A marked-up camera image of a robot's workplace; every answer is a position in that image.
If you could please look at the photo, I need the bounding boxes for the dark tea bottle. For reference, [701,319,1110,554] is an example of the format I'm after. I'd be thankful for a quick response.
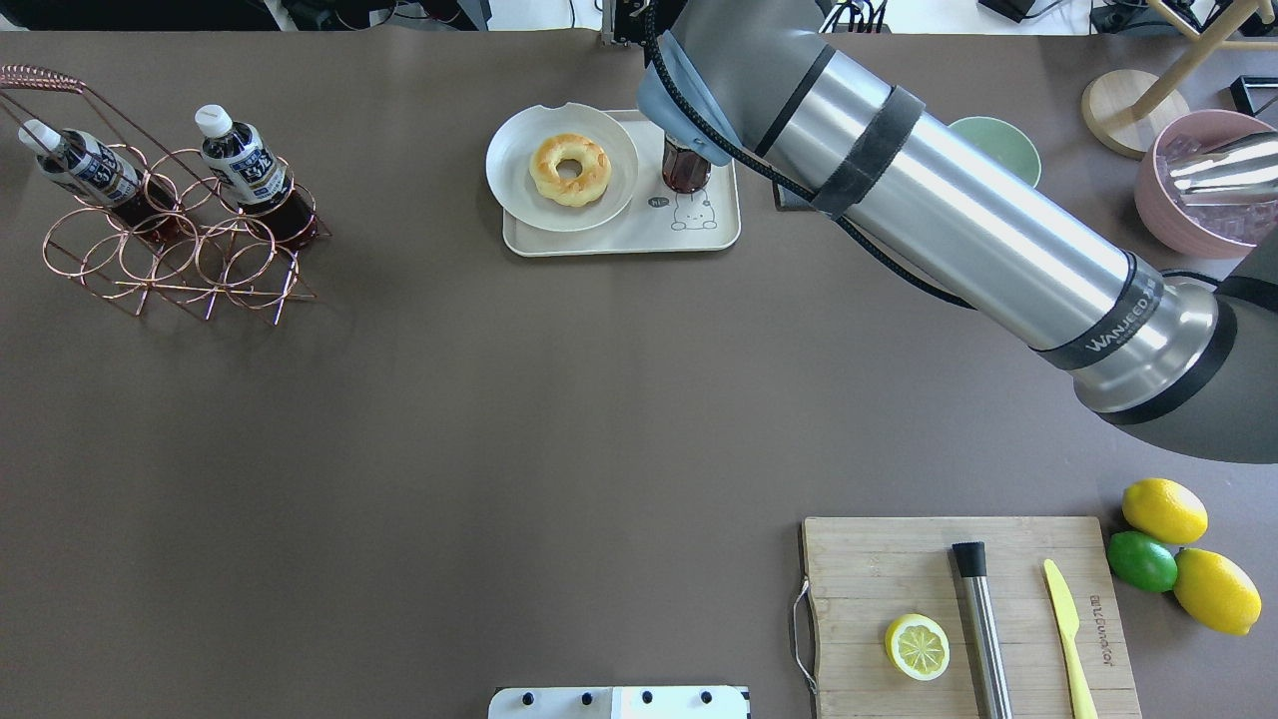
[661,133,712,195]

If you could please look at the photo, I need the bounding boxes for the copper wire bottle rack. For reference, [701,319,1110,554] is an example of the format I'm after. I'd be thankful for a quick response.
[3,64,328,324]

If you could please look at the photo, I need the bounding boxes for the round wooden stand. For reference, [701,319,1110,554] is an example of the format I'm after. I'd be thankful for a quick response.
[1081,1,1275,160]

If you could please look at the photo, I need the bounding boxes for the steel ice scoop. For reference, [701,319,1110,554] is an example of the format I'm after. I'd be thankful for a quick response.
[1167,132,1277,206]

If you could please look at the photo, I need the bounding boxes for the yellow plastic knife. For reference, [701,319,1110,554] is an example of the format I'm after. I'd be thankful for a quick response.
[1042,559,1099,719]

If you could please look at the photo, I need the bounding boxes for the pink bowl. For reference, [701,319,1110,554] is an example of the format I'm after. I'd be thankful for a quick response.
[1135,110,1275,259]

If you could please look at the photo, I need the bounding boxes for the green bowl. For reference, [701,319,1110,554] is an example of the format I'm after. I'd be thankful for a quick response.
[950,117,1042,188]

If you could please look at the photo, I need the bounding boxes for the clear ice cubes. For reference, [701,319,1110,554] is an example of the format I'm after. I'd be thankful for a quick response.
[1162,146,1275,245]

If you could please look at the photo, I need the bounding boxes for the white plate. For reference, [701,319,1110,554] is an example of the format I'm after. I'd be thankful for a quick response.
[484,102,639,232]

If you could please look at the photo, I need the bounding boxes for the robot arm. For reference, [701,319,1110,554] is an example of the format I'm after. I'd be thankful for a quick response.
[638,1,1277,464]

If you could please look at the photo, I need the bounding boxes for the glazed donut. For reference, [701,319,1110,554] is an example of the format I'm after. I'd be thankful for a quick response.
[528,133,613,208]

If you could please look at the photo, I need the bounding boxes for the half lemon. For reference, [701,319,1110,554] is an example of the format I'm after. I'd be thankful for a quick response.
[883,613,951,681]

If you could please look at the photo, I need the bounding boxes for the green lime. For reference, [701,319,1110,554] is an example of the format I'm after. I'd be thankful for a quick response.
[1105,529,1180,593]

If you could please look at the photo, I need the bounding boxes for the steel muddler bar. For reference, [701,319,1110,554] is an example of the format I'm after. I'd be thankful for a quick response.
[953,541,1013,718]

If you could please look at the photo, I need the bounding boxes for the bamboo cutting board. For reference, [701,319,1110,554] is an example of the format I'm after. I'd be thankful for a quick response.
[803,517,1143,718]

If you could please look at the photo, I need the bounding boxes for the cream serving tray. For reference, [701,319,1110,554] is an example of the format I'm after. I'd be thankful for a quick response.
[484,102,741,258]

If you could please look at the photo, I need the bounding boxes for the grey folded cloth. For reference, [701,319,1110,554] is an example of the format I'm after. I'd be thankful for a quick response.
[772,183,835,215]

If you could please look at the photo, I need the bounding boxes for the tea bottle white cap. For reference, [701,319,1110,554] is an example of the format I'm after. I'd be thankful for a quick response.
[196,103,320,252]

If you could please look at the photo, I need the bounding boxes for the yellow lemon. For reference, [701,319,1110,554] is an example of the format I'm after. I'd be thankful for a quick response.
[1121,478,1209,545]
[1172,547,1263,636]

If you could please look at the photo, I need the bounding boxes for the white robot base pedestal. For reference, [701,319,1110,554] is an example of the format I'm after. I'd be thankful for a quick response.
[487,685,751,718]

